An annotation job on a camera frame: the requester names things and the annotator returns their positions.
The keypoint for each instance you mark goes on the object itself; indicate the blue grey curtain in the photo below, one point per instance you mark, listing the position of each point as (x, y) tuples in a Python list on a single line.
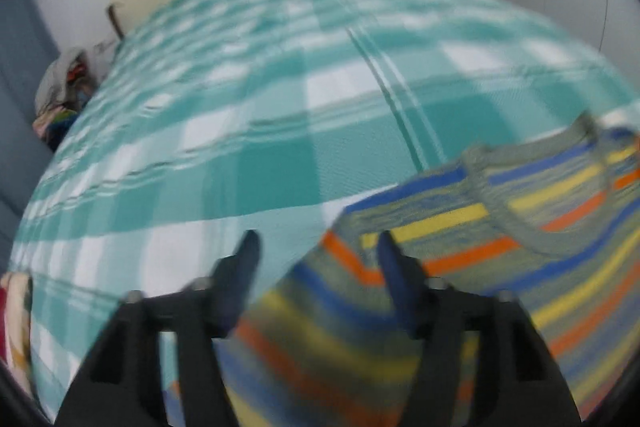
[(27, 49)]

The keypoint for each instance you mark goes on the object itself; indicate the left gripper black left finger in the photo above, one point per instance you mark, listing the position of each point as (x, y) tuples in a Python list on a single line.
[(119, 383)]

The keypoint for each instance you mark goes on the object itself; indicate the red and cream folded cloth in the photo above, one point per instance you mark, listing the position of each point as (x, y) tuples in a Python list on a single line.
[(16, 318)]

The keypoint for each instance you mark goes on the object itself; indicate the clothes pile beside bed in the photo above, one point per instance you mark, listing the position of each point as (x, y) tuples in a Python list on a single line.
[(65, 89)]

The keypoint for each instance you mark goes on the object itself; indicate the multicolour striped knit sweater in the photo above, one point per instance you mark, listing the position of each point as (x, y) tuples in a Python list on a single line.
[(547, 220)]

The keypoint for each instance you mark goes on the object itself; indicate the teal white plaid bedspread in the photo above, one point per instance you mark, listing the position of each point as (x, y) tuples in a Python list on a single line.
[(223, 116)]

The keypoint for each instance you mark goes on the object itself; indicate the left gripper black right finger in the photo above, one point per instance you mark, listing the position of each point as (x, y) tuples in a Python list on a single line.
[(517, 383)]

